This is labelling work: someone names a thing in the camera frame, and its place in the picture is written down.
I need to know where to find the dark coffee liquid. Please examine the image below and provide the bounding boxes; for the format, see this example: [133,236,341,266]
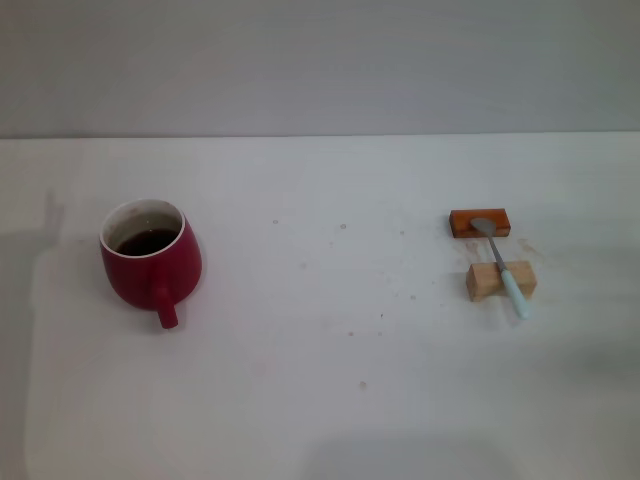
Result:
[115,227,179,257]

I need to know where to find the dark orange wooden block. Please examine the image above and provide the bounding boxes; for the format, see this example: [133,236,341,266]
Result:
[448,208,513,242]

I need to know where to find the blue handled metal spoon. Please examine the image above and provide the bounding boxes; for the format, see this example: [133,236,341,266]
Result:
[469,217,532,321]

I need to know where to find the light wooden arch block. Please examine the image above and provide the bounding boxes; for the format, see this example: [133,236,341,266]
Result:
[465,260,538,303]

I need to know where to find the red ceramic mug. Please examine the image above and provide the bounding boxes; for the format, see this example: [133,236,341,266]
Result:
[98,198,204,330]

